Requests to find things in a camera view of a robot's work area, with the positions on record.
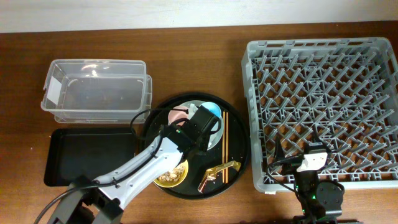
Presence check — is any wooden chopstick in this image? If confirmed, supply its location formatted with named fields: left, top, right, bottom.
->
left=221, top=111, right=225, bottom=184
left=224, top=112, right=229, bottom=184

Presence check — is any pink cup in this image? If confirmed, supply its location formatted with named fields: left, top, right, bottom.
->
left=168, top=106, right=188, bottom=124

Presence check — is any gold snack wrapper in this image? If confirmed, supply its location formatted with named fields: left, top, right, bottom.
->
left=198, top=161, right=241, bottom=193

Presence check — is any nuts and rice food waste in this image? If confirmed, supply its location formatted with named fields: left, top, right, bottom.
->
left=157, top=164, right=186, bottom=183

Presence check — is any yellow bowl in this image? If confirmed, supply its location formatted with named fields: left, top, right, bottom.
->
left=154, top=161, right=188, bottom=188

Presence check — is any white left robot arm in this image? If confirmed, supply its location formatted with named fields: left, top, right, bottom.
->
left=35, top=105, right=221, bottom=223

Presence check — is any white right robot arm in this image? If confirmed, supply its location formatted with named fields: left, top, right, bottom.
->
left=272, top=136, right=345, bottom=223

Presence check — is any grey dishwasher rack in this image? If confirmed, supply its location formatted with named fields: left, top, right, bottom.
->
left=241, top=37, right=397, bottom=193

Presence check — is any clear plastic waste bin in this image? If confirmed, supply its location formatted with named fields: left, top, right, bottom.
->
left=40, top=59, right=152, bottom=124

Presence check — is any grey round plate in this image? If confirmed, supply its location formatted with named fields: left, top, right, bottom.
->
left=179, top=100, right=224, bottom=150

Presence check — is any blue cup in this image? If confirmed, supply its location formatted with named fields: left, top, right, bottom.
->
left=201, top=102, right=222, bottom=118

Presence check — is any round black serving tray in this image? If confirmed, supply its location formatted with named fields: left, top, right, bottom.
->
left=158, top=92, right=251, bottom=200

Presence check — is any black rectangular tray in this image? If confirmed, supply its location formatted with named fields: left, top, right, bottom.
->
left=44, top=128, right=136, bottom=187

